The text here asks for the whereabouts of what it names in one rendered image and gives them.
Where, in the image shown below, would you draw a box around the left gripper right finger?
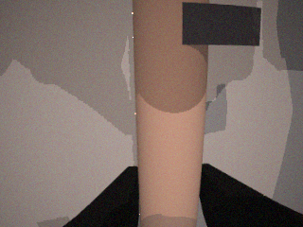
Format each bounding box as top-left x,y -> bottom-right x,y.
200,164 -> 303,227

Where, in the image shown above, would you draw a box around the long tan rail with center flange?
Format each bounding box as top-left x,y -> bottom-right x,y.
133,0 -> 261,227

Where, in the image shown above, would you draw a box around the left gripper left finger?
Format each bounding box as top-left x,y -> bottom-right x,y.
63,166 -> 139,227

